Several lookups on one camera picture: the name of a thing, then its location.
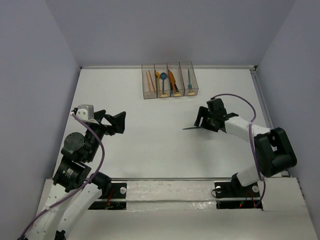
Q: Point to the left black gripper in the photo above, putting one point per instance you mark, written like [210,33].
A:
[105,121]

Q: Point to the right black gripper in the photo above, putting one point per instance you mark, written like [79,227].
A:
[203,112]

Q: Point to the teal fork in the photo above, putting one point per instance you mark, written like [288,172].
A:
[189,80]
[190,128]

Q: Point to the gold knife black handle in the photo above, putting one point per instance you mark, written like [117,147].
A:
[171,85]
[175,88]

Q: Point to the yellow orange chopstick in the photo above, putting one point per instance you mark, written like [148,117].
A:
[148,81]

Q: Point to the orange chopstick long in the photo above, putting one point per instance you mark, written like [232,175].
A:
[152,82]

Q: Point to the blue spoon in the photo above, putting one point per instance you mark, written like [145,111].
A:
[163,77]

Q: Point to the yellow orange spoon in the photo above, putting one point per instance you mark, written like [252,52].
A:
[158,80]

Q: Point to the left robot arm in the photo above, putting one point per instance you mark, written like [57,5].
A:
[77,182]

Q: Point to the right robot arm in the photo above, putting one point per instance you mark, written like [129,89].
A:
[271,148]

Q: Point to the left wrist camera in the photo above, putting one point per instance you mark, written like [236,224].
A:
[84,112]

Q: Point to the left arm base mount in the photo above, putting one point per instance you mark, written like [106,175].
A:
[115,199]

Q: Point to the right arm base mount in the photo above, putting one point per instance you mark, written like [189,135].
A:
[248,197]

